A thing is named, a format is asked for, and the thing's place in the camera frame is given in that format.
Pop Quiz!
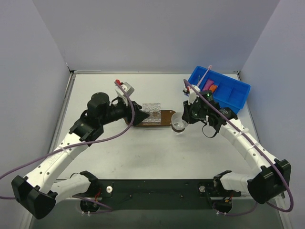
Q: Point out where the clear textured toothbrush holder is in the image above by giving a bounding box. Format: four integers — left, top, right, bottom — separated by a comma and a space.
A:
142, 103, 162, 125

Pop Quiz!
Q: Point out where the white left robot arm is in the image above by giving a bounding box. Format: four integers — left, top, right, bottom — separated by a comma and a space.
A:
11, 93, 149, 219

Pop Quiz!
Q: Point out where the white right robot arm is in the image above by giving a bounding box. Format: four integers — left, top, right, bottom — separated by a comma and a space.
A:
182, 97, 291, 204

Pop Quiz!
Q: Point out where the brown oval wooden tray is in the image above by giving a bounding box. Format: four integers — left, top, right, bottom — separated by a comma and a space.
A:
133, 110, 176, 128

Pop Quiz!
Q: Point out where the orange toothpaste tube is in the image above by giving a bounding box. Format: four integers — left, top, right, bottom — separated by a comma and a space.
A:
209, 84, 218, 93

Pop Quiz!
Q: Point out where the magenta toothpaste tube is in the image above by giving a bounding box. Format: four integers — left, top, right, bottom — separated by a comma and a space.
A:
203, 79, 214, 91

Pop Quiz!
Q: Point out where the pink toothbrush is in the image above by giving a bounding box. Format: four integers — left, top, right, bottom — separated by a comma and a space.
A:
196, 65, 213, 87

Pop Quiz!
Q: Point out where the blue plastic bin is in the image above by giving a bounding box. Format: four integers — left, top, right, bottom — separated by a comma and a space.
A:
188, 66, 251, 114

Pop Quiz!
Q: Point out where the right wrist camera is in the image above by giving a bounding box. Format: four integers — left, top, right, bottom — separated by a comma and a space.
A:
183, 85, 201, 105

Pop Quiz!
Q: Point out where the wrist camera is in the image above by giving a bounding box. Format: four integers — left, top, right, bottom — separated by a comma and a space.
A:
115, 80, 134, 105
183, 85, 201, 105

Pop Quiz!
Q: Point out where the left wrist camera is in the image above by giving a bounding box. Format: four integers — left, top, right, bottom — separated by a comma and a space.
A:
115, 80, 134, 105

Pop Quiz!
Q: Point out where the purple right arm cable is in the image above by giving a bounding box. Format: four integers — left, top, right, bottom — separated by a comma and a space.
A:
183, 80, 294, 217

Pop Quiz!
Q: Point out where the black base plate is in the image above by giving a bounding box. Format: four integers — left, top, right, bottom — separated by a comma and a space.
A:
80, 179, 241, 210

